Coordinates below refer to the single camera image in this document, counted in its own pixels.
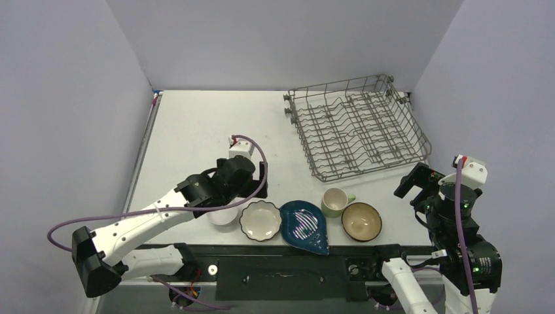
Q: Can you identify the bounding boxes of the white scalloped black-rimmed dish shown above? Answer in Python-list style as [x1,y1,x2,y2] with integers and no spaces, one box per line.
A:
[239,201,282,242]

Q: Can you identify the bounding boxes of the plain white bowl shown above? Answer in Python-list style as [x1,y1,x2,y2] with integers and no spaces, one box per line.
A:
[206,200,240,226]

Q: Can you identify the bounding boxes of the black front mounting rail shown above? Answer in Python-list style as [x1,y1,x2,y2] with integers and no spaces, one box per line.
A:
[160,243,432,302]

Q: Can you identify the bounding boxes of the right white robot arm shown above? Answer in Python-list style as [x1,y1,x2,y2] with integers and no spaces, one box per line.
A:
[369,155,503,313]

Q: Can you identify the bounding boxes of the grey wire dish rack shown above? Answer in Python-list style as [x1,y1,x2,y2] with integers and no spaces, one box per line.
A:
[283,74,432,183]

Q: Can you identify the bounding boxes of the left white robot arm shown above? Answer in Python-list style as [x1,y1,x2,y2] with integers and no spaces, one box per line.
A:
[71,156,268,298]

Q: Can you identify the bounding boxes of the brown black-rimmed bowl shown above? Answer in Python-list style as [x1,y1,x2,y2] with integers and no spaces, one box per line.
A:
[341,202,383,243]

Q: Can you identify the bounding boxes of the green mug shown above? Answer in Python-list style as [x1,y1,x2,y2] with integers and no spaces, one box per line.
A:
[321,188,356,218]

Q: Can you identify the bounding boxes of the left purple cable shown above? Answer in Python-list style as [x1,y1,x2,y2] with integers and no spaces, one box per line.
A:
[46,134,269,253]

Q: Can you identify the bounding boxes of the blue leaf-shaped plate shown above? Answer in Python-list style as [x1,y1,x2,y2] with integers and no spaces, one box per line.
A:
[279,200,330,256]

